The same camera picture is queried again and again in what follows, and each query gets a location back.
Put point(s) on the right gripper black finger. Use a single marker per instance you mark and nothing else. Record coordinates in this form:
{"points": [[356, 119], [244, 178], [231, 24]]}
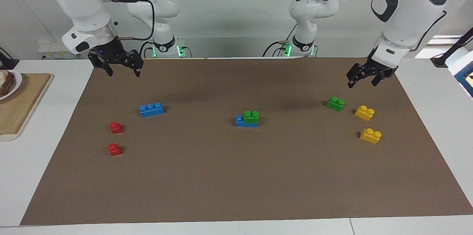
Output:
{"points": [[136, 61], [99, 63]]}

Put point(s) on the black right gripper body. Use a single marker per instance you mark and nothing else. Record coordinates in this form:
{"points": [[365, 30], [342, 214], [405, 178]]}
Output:
{"points": [[111, 52]]}

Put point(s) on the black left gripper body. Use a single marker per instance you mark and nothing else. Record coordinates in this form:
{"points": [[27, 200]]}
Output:
{"points": [[382, 65]]}

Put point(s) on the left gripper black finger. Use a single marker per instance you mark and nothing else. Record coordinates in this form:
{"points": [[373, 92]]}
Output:
{"points": [[380, 76], [355, 73]]}

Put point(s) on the green two-stud toy brick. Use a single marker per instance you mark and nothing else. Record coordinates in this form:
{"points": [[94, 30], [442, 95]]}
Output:
{"points": [[335, 104], [251, 117]]}

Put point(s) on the blue three-stud toy brick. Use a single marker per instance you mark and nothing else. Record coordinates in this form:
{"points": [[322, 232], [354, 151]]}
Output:
{"points": [[151, 111], [239, 121]]}

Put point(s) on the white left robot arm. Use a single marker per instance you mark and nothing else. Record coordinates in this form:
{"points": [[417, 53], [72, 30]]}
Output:
{"points": [[406, 9]]}

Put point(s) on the yellow two-stud toy brick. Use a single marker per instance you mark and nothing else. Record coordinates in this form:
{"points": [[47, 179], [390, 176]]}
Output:
{"points": [[370, 136], [364, 113]]}

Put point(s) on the white power strip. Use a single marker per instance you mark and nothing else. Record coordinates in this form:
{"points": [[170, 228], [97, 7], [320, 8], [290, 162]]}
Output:
{"points": [[50, 52]]}

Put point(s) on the small red toy brick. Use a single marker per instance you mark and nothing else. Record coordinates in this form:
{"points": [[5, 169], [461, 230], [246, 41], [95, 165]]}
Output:
{"points": [[114, 150], [116, 128]]}

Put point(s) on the white plate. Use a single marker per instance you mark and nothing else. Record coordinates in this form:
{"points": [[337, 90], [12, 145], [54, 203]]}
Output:
{"points": [[17, 83]]}

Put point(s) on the blue framed panel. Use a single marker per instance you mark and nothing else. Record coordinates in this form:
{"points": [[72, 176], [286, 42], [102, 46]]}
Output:
{"points": [[466, 79]]}

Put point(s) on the wooden cutting board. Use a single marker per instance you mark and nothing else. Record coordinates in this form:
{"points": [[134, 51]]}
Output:
{"points": [[22, 109]]}

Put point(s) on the black table clamp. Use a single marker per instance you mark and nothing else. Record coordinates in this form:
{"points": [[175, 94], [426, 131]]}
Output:
{"points": [[7, 63]]}

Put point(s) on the brown bread slice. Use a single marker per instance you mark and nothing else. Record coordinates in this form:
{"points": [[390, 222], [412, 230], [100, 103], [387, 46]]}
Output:
{"points": [[6, 84]]}

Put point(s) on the brown table mat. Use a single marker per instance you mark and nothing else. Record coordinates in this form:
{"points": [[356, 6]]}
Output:
{"points": [[240, 168]]}

